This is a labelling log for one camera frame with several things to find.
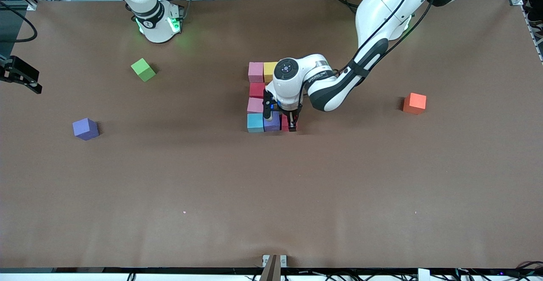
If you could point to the orange foam block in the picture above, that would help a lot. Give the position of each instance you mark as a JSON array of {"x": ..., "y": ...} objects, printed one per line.
[{"x": 415, "y": 104}]

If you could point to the light blue foam block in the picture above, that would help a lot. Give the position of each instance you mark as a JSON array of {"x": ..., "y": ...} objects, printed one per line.
[{"x": 255, "y": 123}]

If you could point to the green foam block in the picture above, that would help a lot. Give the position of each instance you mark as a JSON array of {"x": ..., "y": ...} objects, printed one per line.
[{"x": 143, "y": 70}]

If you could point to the pink foam block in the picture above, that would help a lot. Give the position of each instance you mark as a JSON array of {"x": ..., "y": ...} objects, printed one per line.
[
  {"x": 256, "y": 72},
  {"x": 255, "y": 105}
]

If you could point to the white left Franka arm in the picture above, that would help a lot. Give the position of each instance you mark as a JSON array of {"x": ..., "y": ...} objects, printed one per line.
[{"x": 382, "y": 9}]

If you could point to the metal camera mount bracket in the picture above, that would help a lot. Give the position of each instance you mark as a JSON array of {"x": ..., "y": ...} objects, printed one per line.
[{"x": 273, "y": 268}]

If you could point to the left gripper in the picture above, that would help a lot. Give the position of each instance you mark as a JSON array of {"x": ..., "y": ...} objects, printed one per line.
[{"x": 292, "y": 122}]

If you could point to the yellow foam block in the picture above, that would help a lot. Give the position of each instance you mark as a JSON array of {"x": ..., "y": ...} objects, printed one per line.
[{"x": 269, "y": 71}]

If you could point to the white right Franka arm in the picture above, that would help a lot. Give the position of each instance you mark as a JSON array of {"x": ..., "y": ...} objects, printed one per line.
[{"x": 148, "y": 14}]

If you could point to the purple foam block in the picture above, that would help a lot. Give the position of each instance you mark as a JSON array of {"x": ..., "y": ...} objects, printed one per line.
[
  {"x": 271, "y": 124},
  {"x": 85, "y": 128}
]

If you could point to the red foam block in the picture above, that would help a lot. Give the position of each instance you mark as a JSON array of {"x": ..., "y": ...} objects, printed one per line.
[
  {"x": 257, "y": 90},
  {"x": 284, "y": 122}
]

